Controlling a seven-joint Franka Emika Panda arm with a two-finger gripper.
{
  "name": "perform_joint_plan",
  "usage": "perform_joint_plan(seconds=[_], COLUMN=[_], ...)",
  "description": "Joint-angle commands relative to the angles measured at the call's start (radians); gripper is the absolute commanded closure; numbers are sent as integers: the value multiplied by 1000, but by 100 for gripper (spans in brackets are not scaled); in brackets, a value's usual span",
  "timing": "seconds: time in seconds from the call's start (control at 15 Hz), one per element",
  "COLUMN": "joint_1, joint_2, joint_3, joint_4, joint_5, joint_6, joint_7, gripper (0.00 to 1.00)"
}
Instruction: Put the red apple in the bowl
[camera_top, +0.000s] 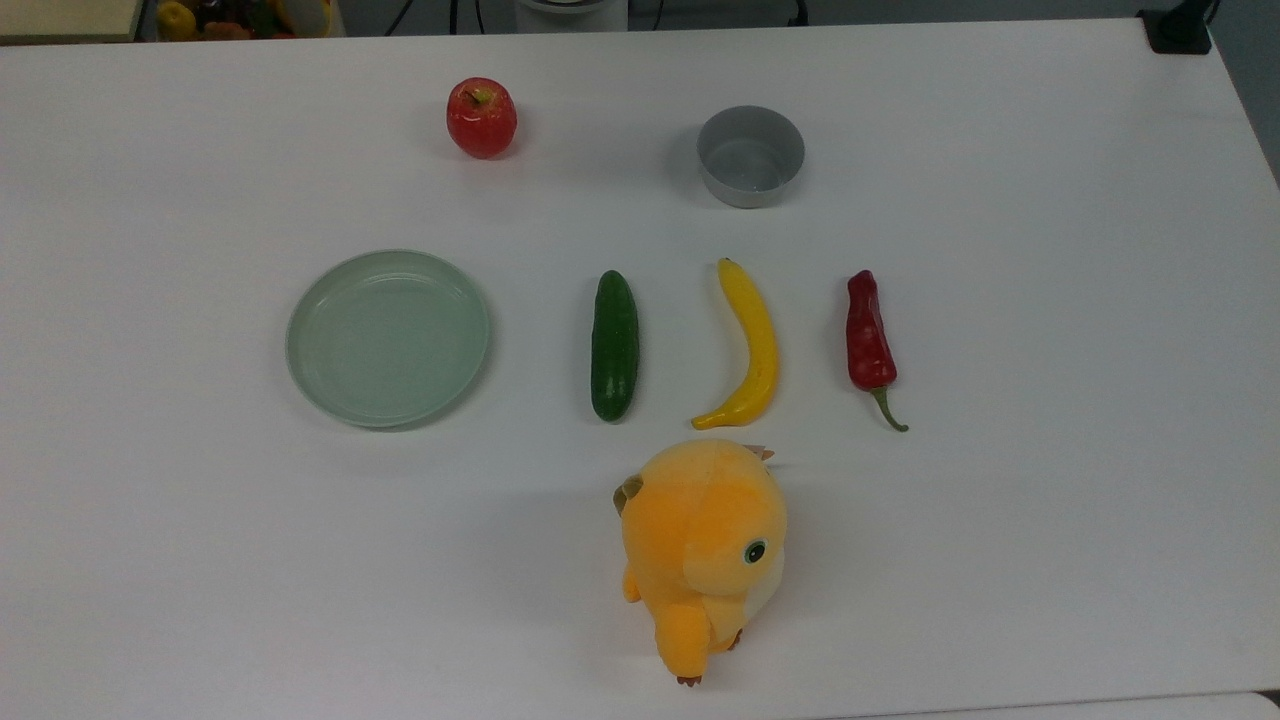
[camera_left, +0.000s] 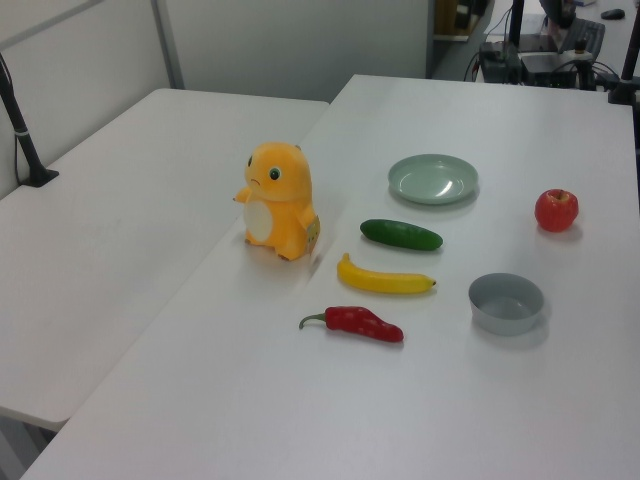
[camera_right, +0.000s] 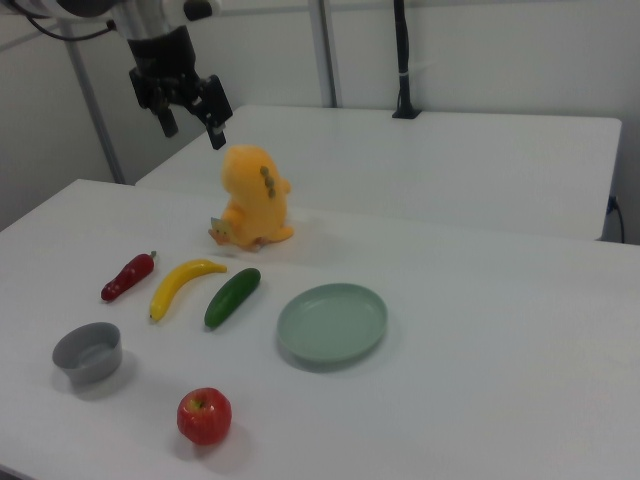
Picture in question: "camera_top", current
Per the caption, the pale green plate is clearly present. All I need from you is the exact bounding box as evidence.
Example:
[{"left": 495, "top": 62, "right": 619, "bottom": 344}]
[{"left": 286, "top": 249, "right": 492, "bottom": 430}]

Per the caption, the red chili pepper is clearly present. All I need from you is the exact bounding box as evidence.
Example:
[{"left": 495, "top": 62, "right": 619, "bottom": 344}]
[{"left": 846, "top": 269, "right": 910, "bottom": 433}]

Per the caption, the grey bowl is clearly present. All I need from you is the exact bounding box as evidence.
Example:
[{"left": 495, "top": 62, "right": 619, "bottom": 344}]
[{"left": 697, "top": 105, "right": 806, "bottom": 210}]

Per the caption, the red apple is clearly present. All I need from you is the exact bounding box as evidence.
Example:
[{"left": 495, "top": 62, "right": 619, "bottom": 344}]
[{"left": 446, "top": 77, "right": 519, "bottom": 160}]

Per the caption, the green cucumber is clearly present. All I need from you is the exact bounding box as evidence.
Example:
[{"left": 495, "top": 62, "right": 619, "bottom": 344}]
[{"left": 590, "top": 270, "right": 640, "bottom": 423}]

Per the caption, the orange plush toy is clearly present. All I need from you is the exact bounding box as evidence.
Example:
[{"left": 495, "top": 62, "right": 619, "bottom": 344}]
[{"left": 613, "top": 439, "right": 789, "bottom": 687}]

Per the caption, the yellow banana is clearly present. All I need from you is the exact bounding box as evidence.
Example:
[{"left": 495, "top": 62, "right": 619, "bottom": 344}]
[{"left": 691, "top": 258, "right": 780, "bottom": 431}]

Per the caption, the box of toy fruit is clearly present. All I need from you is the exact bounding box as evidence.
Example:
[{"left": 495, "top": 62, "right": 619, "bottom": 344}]
[{"left": 155, "top": 0, "right": 346, "bottom": 41}]

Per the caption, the black table clamp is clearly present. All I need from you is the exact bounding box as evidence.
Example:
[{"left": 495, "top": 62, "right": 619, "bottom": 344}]
[{"left": 1138, "top": 0, "right": 1217, "bottom": 56}]

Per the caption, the beige board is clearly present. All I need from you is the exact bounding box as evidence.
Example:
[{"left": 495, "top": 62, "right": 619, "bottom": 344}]
[{"left": 0, "top": 0, "right": 142, "bottom": 43}]

